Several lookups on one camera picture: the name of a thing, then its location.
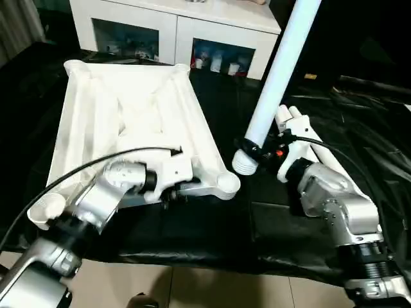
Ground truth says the black table mat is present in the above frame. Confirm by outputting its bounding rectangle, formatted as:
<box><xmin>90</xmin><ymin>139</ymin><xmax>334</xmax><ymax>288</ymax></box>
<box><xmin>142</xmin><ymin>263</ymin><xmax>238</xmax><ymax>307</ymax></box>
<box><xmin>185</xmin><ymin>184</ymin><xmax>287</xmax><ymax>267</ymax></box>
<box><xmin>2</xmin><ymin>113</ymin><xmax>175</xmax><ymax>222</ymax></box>
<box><xmin>0</xmin><ymin>41</ymin><xmax>411</xmax><ymax>283</ymax></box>

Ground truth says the white glass-door cabinet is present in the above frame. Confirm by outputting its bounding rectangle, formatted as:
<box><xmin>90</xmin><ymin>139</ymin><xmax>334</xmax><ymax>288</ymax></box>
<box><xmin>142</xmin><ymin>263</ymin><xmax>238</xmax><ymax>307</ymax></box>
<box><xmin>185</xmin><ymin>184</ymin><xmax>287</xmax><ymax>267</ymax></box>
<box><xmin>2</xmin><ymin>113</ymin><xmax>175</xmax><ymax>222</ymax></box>
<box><xmin>69</xmin><ymin>0</ymin><xmax>282</xmax><ymax>81</ymax></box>

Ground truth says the white plastic table top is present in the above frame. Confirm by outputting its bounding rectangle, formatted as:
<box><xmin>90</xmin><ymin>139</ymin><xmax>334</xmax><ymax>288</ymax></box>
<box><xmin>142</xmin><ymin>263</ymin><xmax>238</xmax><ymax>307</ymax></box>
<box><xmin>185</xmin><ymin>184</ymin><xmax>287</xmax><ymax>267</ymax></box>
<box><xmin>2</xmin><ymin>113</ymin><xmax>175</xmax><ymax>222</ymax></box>
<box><xmin>27</xmin><ymin>59</ymin><xmax>241</xmax><ymax>230</ymax></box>

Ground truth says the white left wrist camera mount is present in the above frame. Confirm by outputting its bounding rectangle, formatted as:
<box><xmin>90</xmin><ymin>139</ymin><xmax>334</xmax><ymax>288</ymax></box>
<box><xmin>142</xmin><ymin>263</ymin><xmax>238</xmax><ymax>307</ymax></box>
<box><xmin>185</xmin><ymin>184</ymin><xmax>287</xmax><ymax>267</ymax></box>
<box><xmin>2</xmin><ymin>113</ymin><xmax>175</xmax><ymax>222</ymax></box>
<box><xmin>144</xmin><ymin>150</ymin><xmax>193</xmax><ymax>203</ymax></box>

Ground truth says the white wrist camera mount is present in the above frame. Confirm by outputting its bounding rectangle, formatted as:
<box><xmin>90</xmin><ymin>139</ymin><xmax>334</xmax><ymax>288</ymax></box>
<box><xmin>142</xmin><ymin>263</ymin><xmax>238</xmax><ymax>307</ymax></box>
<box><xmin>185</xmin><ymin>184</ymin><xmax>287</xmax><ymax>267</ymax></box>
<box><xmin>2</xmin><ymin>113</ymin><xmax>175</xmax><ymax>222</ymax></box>
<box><xmin>276</xmin><ymin>115</ymin><xmax>322</xmax><ymax>184</ymax></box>
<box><xmin>144</xmin><ymin>150</ymin><xmax>193</xmax><ymax>203</ymax></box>

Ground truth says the grey curtain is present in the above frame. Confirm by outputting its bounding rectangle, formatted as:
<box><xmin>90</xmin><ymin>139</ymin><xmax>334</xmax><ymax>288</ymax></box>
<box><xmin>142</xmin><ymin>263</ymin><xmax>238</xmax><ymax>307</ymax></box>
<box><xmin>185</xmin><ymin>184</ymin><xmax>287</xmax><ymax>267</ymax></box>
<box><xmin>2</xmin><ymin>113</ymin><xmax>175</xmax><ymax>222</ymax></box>
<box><xmin>0</xmin><ymin>0</ymin><xmax>46</xmax><ymax>64</ymax></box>

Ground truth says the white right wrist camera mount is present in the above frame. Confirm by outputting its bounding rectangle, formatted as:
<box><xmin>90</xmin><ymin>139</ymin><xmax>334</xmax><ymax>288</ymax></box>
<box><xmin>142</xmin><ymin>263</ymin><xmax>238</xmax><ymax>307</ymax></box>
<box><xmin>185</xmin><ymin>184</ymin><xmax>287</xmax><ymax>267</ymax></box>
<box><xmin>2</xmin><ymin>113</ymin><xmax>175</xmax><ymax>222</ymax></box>
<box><xmin>276</xmin><ymin>115</ymin><xmax>322</xmax><ymax>184</ymax></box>

